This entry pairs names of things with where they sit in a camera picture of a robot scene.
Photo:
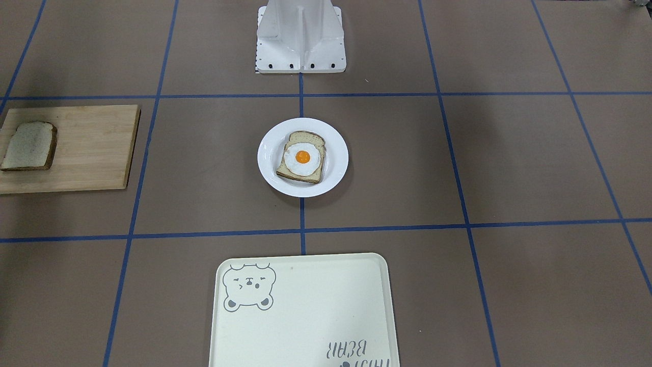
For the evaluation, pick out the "white round plate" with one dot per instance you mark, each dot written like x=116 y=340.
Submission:
x=271 y=148

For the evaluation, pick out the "bread slice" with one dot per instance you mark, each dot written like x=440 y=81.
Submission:
x=32 y=147
x=303 y=137

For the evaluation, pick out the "bread slice under egg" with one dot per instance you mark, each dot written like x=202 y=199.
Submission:
x=303 y=137

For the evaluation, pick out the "fried egg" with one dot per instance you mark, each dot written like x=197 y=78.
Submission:
x=302 y=159

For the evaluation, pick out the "cream bear serving tray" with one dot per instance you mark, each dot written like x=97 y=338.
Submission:
x=305 y=310

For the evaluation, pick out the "wooden cutting board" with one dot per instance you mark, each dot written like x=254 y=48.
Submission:
x=93 y=152

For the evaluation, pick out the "white camera stand base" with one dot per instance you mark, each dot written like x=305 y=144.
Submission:
x=300 y=37

